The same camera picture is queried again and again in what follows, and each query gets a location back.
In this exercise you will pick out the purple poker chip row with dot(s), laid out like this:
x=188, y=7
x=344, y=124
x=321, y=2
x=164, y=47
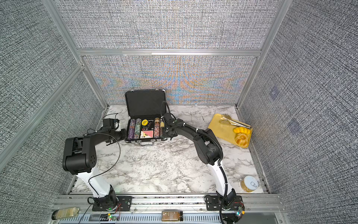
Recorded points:
x=131, y=129

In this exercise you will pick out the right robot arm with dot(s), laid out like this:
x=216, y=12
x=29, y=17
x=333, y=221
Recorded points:
x=210, y=153

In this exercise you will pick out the black poker set case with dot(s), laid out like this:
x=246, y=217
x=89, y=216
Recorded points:
x=145, y=104

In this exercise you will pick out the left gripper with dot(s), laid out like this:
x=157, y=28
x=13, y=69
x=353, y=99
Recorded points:
x=123, y=132

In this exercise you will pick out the yellow croissant toy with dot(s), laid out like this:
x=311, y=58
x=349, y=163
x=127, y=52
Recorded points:
x=243, y=130

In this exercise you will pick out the yellow brown chip row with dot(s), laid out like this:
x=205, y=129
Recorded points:
x=162, y=127

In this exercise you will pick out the yellow dealer button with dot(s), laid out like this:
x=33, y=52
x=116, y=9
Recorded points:
x=144, y=122

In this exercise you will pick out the yellow plastic tray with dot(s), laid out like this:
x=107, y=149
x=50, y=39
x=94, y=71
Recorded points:
x=223, y=129

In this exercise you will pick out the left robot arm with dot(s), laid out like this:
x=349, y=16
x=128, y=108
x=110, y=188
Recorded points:
x=80, y=159

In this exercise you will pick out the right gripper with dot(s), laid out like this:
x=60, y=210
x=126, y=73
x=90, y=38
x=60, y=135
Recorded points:
x=168, y=136

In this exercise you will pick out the clear bottle on rail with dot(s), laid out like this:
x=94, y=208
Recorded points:
x=65, y=213

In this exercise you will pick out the red poker chip row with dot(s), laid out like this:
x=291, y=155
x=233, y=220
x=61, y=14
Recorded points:
x=156, y=128

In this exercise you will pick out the green poker chip row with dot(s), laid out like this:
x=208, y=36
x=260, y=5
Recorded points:
x=137, y=128

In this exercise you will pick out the playing card deck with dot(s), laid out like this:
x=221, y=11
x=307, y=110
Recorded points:
x=146, y=134

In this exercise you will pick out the yellow bundt cake toy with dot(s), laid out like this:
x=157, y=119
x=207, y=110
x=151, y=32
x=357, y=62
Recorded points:
x=242, y=140

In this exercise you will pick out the brown bottle on rail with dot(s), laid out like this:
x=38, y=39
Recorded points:
x=171, y=216

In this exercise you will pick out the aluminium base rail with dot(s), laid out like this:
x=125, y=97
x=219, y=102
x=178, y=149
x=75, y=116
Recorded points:
x=201, y=208

